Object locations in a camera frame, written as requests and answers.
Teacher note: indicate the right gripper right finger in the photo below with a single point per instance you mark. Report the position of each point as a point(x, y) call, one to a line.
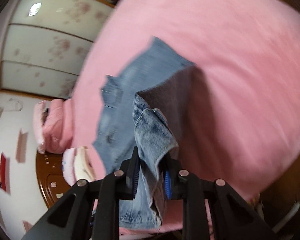
point(211, 209)

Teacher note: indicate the pink plush bed blanket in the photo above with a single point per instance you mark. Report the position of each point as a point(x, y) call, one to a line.
point(242, 122)

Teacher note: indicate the cream folded garment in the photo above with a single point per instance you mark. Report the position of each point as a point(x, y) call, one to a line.
point(82, 166)

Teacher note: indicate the wooden headboard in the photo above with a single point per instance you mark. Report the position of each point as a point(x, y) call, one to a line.
point(50, 178)

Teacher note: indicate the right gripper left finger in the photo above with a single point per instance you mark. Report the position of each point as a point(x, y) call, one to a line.
point(90, 210)

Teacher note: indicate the pink pillow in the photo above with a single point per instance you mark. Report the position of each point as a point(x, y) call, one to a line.
point(53, 126)

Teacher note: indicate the white folded garment blue print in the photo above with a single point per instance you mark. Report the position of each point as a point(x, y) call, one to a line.
point(68, 166)

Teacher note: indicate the floral sliding wardrobe doors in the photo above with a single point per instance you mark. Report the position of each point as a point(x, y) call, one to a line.
point(46, 44)

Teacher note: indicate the blue denim jacket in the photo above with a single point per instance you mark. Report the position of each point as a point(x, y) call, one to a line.
point(144, 108)

